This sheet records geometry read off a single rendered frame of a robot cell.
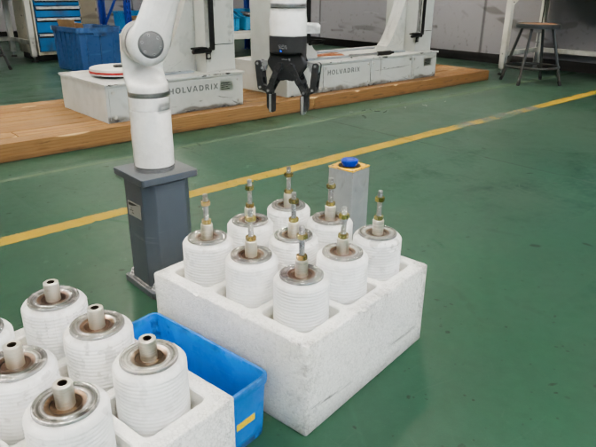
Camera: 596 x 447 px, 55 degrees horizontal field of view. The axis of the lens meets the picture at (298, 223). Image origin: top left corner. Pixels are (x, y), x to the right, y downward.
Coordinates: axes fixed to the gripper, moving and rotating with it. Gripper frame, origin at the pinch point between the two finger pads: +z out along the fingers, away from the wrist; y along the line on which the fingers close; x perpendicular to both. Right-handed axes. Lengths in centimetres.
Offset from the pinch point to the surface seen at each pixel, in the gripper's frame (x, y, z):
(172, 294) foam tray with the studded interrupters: -28.9, -12.2, 31.8
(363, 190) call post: 14.7, 13.4, 21.3
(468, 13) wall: 544, -16, 1
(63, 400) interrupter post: -71, 1, 21
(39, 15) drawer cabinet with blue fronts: 345, -393, 4
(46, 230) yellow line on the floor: 14, -85, 47
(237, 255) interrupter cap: -28.0, 1.5, 21.6
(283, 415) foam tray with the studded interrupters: -38, 15, 45
